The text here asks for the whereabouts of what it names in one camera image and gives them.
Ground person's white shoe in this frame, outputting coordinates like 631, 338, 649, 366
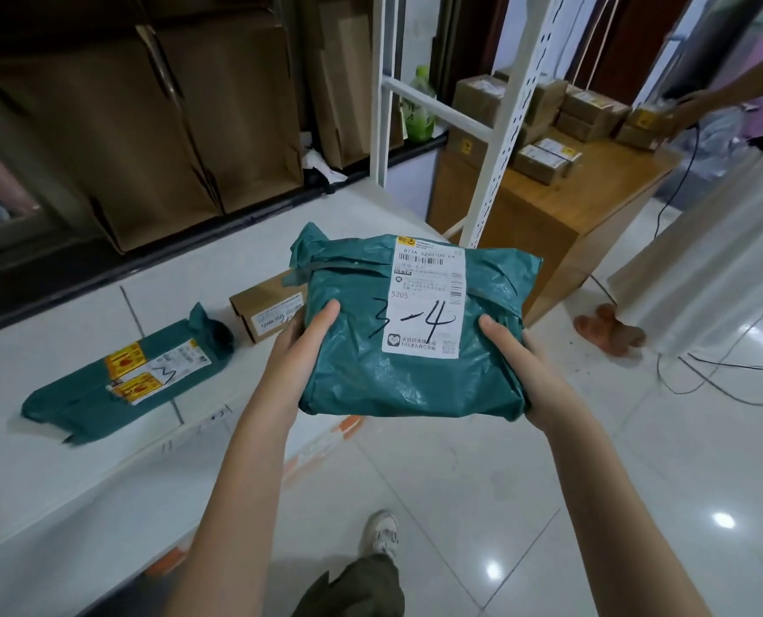
357, 509, 401, 561

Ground white metal rack frame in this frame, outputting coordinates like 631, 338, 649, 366
369, 0, 589, 250

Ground person's left forearm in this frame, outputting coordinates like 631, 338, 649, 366
163, 401, 302, 617

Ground small brown cardboard box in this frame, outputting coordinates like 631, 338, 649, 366
229, 270, 309, 345

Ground person's right hand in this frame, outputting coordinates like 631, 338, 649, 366
478, 314, 589, 437

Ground cardboard parcel with yellow sticker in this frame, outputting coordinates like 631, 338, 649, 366
614, 104, 676, 152

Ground crumpled white paper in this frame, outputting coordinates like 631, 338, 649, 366
302, 149, 349, 186

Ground green plastic parcel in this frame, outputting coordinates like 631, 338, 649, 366
21, 303, 236, 446
289, 222, 544, 422

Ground green plastic parcel, yellow stickers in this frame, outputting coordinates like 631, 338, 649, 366
21, 303, 236, 446

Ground green plastic bottle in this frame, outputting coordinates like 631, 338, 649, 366
401, 65, 438, 146

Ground person's left hand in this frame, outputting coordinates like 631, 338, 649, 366
251, 300, 342, 423

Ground tall flattened cardboard box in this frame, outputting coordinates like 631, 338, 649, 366
301, 0, 406, 171

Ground large flattened cardboard box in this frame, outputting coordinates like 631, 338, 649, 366
153, 9, 306, 215
0, 24, 223, 254

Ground pile of small cardboard boxes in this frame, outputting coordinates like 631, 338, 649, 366
451, 69, 633, 187

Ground black cable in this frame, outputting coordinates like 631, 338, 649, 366
589, 122, 763, 407

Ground wooden table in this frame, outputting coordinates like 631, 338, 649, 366
426, 125, 682, 329

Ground person's right forearm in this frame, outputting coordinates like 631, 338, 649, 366
539, 404, 713, 617

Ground person's olive trouser leg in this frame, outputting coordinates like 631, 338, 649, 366
291, 553, 407, 617

